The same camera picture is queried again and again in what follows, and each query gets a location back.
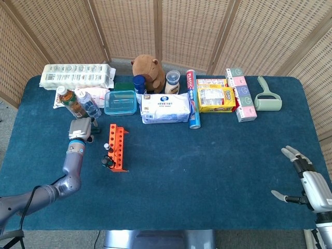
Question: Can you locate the white pink snack packet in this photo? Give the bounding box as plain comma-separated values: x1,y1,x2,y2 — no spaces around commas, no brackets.
52,87,111,109

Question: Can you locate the blue white spray can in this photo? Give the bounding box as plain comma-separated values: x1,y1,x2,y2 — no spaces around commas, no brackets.
132,74,148,104

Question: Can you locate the pastel tissue box pack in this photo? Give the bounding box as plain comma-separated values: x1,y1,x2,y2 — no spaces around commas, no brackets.
225,67,258,123

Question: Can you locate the green lint roller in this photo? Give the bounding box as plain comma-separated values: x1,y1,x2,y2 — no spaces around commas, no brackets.
253,76,283,112

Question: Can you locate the wicker folding screen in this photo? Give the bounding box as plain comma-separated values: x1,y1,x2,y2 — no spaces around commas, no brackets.
0,0,332,146

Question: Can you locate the white egg carton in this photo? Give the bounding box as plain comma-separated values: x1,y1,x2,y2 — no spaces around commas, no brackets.
38,63,117,91

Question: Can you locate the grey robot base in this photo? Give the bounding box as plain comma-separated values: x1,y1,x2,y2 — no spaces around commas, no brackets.
103,229,216,249

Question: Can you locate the yellow Lipo biscuit bag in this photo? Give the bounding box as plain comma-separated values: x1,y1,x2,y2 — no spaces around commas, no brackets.
197,87,237,114

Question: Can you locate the orange plastic tool rack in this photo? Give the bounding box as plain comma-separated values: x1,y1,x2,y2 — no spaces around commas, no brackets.
107,123,130,173

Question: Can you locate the dark green box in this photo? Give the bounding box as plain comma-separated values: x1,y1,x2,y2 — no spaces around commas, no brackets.
114,82,136,92

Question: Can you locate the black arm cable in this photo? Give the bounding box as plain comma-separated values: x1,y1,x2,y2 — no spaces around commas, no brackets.
18,176,67,249

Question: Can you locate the brown capybara plush toy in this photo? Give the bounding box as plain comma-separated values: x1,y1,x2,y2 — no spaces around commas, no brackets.
131,54,167,94

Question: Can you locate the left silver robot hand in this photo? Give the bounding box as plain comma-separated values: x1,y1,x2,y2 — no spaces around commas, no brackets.
67,117,99,143

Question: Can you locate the green tea bottle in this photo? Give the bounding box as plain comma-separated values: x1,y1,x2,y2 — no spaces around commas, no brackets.
57,86,89,121

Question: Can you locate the blue felt table cover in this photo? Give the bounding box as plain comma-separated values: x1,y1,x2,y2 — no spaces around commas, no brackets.
0,75,332,231

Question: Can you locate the clear water bottle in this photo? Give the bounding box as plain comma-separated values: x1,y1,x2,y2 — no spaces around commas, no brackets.
74,89,102,119

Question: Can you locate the clear container blue lid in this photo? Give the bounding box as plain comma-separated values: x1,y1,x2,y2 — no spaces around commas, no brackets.
104,90,137,117

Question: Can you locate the white squeeze bottle clear cap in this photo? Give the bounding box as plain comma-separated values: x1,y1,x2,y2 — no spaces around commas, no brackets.
164,70,181,95

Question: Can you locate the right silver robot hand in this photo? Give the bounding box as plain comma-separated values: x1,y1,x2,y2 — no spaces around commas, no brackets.
271,145,332,214

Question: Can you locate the large green black screwdriver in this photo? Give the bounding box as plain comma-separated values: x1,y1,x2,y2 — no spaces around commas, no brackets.
101,155,117,169

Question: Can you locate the yellow red snack box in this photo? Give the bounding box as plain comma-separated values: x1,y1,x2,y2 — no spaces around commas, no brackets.
196,78,229,89

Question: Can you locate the white wet wipes pack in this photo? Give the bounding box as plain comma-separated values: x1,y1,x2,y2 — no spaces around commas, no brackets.
140,92,194,125

